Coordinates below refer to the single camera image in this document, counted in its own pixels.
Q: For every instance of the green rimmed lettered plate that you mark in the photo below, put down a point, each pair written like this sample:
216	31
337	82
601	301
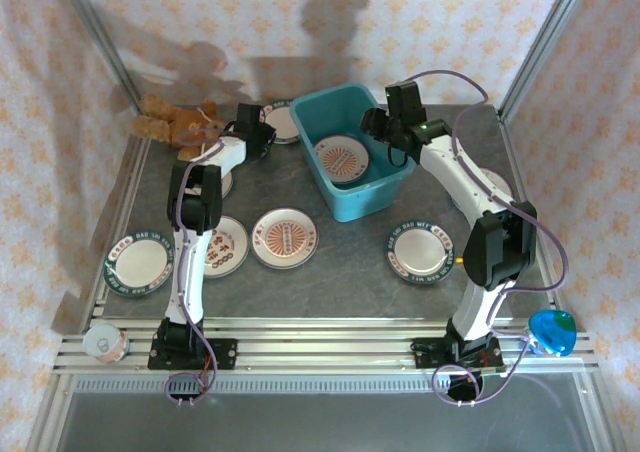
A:
135	267
420	252
285	122

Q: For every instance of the orange sunburst print plate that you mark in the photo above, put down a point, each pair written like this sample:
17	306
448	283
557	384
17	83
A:
342	159
284	239
500	184

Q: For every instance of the white plate with dark rim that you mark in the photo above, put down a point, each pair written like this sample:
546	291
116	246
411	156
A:
227	184

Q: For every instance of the plate with red green characters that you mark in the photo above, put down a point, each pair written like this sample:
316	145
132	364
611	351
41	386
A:
227	247

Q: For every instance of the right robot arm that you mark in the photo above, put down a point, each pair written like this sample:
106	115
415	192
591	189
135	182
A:
450	172

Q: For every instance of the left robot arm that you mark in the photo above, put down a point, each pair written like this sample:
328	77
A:
187	282

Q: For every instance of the blue plastic bin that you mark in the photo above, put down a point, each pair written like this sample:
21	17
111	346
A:
360	202

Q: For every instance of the brown teddy bear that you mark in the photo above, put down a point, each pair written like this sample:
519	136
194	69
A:
160	122

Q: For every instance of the metal tin can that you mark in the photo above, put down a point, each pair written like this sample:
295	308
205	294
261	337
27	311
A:
105	344

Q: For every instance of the blue green glossy object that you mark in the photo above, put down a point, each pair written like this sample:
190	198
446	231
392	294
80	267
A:
552	332

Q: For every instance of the small green circuit board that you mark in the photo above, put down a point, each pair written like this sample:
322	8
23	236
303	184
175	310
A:
492	370

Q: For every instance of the grey metal panel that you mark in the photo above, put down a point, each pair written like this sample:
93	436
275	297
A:
325	422

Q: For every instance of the aluminium side rail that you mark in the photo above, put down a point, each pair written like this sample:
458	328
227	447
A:
126	197

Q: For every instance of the aluminium frame post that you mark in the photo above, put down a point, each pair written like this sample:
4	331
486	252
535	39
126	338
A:
547	37
98	37

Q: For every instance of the aluminium front rail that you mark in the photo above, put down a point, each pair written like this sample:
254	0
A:
325	344

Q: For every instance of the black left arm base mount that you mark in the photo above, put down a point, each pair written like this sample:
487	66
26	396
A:
225	354

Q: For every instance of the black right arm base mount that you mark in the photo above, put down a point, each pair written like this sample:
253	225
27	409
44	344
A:
425	349

